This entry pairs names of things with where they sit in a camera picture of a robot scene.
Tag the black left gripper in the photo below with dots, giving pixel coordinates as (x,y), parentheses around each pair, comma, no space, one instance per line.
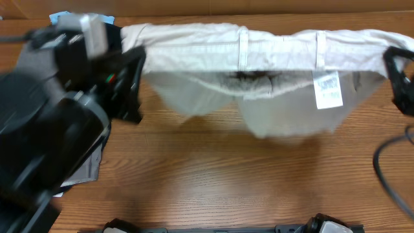
(130,60)

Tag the beige shorts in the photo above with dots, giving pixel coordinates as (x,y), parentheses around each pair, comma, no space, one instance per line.
(299,84)

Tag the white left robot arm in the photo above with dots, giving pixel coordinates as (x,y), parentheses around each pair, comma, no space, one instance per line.
(51,125)

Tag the black garment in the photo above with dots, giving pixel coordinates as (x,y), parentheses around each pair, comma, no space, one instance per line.
(89,170)

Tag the grey shorts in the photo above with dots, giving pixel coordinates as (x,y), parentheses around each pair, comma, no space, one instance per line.
(41,63)

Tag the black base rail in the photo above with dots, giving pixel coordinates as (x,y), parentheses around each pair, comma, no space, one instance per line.
(275,229)

